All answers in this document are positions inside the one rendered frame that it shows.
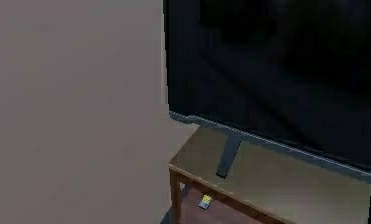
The small yellow grey box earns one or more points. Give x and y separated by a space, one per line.
205 201

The brown wooden television table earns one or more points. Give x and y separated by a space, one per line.
276 180

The black television set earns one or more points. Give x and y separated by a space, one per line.
266 66

